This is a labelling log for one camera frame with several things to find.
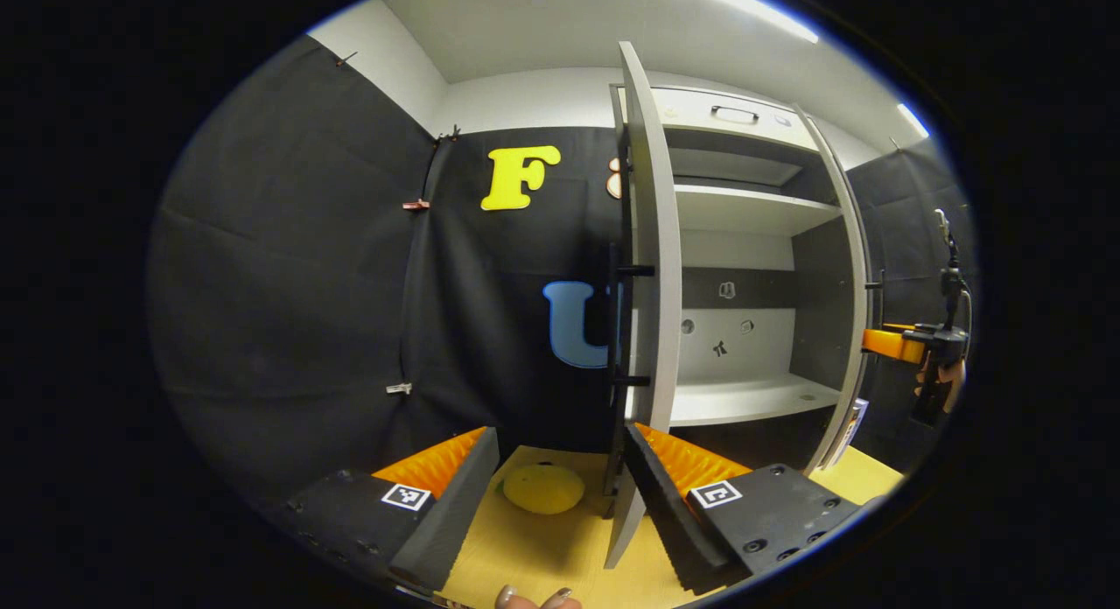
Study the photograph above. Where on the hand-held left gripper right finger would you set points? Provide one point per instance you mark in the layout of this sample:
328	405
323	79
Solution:
669	504

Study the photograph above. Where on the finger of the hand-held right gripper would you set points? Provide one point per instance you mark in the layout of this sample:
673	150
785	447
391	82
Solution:
892	344

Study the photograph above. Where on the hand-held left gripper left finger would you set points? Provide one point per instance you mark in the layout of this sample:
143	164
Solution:
451	504

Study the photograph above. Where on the yellow round coaster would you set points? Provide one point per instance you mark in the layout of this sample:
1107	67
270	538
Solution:
542	489

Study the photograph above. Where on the white and grey cabinet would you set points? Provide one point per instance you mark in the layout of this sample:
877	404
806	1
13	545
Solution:
744	211

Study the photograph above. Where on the white cloth clip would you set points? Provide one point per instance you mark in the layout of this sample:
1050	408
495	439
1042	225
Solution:
399	388

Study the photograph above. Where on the small ceiling light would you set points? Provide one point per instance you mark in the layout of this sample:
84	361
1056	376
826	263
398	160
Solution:
913	119

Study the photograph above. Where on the red cloth clip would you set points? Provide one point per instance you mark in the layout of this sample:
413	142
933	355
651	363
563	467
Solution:
416	205

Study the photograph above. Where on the black cloth clip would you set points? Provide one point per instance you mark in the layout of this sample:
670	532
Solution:
450	136
346	59

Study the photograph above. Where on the long ceiling light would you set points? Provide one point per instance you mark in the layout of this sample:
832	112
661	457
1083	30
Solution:
744	1

